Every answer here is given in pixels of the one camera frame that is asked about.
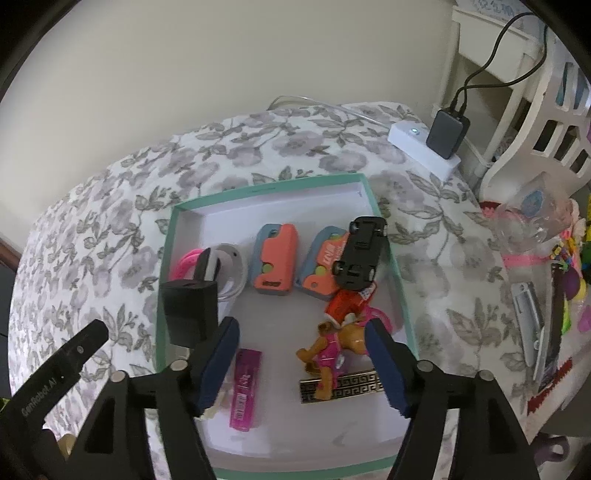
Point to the teal cardboard box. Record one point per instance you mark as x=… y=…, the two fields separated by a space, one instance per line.
x=277 y=332

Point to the pink lace ribbon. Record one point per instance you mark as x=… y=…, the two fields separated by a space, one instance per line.
x=526 y=261

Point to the white cup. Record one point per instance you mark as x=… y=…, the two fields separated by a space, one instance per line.
x=233 y=277

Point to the black gold patterned box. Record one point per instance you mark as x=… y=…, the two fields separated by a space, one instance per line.
x=355 y=385

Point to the tape roll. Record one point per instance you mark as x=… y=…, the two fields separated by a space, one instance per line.
x=67 y=445

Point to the red glue stick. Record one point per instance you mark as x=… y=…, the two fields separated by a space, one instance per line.
x=344 y=302

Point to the pile of colourful toys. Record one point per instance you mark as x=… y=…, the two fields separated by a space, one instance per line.
x=575 y=277

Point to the white smartwatch with black screen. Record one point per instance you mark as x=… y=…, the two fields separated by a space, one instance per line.
x=205 y=265

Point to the white power strip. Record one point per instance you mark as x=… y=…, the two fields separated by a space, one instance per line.
x=415 y=145

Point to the white lattice chair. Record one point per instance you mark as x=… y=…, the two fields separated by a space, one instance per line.
x=540 y=115

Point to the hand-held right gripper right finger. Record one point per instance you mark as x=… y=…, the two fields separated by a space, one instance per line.
x=388 y=369

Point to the black toy car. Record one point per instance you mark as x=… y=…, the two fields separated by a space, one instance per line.
x=360 y=254

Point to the black charger cube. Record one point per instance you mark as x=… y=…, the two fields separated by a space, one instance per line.
x=189 y=309

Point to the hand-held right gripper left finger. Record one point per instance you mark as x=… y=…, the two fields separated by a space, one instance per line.
x=219 y=364

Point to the silver nail clipper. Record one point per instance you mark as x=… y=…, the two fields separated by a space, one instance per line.
x=526 y=314

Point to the toy dog figure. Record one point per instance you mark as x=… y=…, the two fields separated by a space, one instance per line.
x=330 y=350

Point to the black power adapter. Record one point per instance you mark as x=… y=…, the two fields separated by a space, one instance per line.
x=445 y=134

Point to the magenta rectangular case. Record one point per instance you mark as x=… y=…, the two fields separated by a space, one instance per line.
x=247 y=387

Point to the clear plastic cup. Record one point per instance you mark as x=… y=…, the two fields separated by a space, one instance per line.
x=531 y=217

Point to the brown wooden frame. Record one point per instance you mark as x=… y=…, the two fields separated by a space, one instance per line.
x=7 y=251

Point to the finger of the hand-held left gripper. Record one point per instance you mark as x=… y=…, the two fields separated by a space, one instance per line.
x=85 y=344

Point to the orange blue plastic toy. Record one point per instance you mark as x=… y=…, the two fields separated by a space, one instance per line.
x=274 y=258
x=318 y=272

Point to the floral printed blanket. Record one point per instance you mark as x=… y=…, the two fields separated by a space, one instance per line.
x=115 y=207

